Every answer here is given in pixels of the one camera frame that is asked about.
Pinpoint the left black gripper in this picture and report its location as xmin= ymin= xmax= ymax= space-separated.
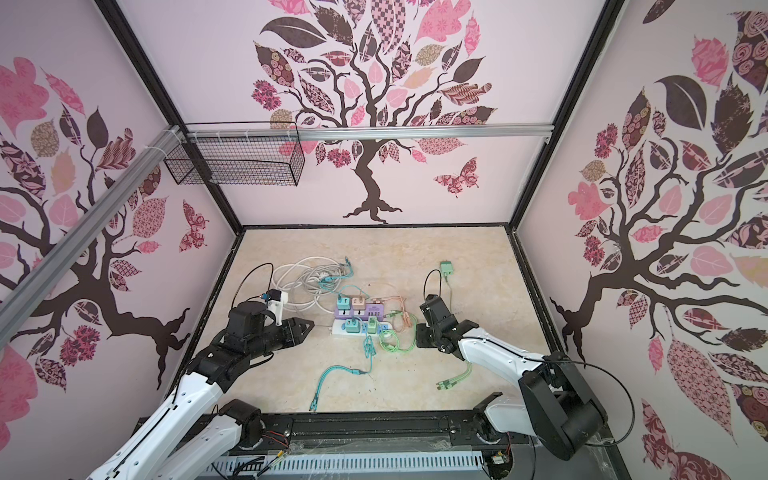
xmin=247 ymin=317 xmax=315 ymax=360

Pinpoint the pink charger cable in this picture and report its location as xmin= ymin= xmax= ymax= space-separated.
xmin=367 ymin=296 xmax=419 ymax=330

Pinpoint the dark teal charger cable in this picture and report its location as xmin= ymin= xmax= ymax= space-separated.
xmin=308 ymin=333 xmax=377 ymax=413

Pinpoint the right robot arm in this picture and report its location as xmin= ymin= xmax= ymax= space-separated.
xmin=416 ymin=294 xmax=608 ymax=460

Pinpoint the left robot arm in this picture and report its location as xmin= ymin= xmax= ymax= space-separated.
xmin=89 ymin=301 xmax=315 ymax=479

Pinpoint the white blue power strip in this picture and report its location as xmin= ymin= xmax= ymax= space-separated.
xmin=332 ymin=318 xmax=394 ymax=338

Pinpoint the purple power strip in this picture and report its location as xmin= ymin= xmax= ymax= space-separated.
xmin=334 ymin=303 xmax=385 ymax=321

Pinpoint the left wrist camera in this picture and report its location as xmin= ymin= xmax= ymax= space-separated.
xmin=261 ymin=289 xmax=289 ymax=326

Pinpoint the white power strip cable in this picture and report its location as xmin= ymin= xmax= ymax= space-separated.
xmin=271 ymin=255 xmax=350 ymax=313

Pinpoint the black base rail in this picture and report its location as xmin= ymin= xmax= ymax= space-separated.
xmin=110 ymin=407 xmax=634 ymax=480

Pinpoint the white slotted cable duct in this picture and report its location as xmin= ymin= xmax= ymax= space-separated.
xmin=137 ymin=451 xmax=486 ymax=479

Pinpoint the black wire basket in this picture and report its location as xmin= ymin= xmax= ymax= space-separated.
xmin=164 ymin=120 xmax=305 ymax=187

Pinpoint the back aluminium rail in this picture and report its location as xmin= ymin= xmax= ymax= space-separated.
xmin=186 ymin=123 xmax=554 ymax=141

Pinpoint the aluminium rail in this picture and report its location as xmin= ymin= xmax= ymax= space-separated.
xmin=1 ymin=125 xmax=183 ymax=345
xmin=186 ymin=123 xmax=554 ymax=141

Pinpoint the left aluminium rail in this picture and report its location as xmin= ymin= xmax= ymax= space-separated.
xmin=1 ymin=125 xmax=183 ymax=345

